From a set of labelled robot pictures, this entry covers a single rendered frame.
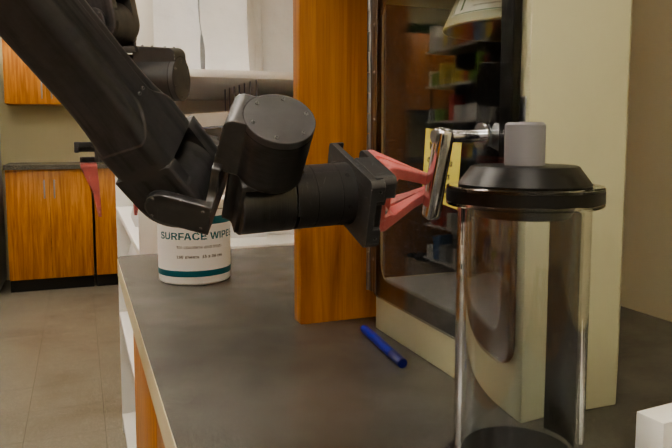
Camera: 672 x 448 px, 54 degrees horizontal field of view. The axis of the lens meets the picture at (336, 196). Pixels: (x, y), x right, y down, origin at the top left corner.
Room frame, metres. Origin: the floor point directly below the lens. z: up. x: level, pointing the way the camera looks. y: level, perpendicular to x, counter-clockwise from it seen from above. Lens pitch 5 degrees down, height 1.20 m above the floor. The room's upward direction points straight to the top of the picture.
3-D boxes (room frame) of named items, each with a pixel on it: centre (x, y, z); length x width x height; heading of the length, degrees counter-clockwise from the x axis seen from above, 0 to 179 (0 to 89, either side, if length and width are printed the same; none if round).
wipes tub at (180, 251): (1.20, 0.26, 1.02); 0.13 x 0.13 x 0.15
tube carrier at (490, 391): (0.47, -0.13, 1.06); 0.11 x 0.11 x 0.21
